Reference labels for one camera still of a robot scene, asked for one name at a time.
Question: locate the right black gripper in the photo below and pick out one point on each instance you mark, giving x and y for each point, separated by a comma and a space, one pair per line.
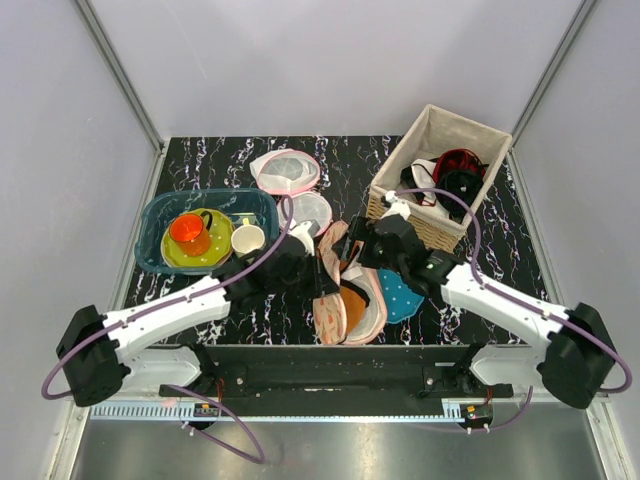
358, 229

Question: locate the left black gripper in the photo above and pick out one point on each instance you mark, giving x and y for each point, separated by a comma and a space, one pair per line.
322, 283

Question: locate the orange bra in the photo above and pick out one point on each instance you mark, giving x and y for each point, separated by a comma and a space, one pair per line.
356, 300

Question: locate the floral mesh laundry bag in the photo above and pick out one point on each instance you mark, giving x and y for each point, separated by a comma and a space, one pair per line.
329, 312

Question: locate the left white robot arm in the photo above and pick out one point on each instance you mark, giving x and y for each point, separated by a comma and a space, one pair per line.
96, 351

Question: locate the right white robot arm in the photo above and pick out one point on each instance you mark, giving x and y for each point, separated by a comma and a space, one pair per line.
568, 351

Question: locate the white round mesh bra bag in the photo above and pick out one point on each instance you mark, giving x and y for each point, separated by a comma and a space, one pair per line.
294, 173

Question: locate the red and black bra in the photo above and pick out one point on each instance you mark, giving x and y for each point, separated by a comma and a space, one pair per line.
460, 172

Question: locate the blue polka dot plate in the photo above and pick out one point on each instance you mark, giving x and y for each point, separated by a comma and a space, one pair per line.
401, 302

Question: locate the cream cup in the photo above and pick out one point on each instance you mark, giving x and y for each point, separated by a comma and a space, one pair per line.
246, 239

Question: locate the teal plastic bin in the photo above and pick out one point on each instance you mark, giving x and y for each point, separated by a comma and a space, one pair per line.
243, 206

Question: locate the yellow polka dot plate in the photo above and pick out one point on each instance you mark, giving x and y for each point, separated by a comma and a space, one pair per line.
220, 230

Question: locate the wicker basket with liner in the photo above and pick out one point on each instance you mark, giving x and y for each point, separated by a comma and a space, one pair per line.
435, 132

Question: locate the orange plastic lid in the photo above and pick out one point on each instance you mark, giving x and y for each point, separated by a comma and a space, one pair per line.
189, 232

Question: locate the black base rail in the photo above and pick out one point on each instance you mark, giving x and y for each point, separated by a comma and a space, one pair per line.
340, 381

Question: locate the left aluminium frame post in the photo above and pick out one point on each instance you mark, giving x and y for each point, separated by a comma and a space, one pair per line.
111, 59

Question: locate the aluminium frame post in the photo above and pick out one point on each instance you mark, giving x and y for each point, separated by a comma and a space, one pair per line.
575, 27
111, 59

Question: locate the right aluminium frame post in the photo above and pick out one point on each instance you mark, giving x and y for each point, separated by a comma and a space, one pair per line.
575, 27

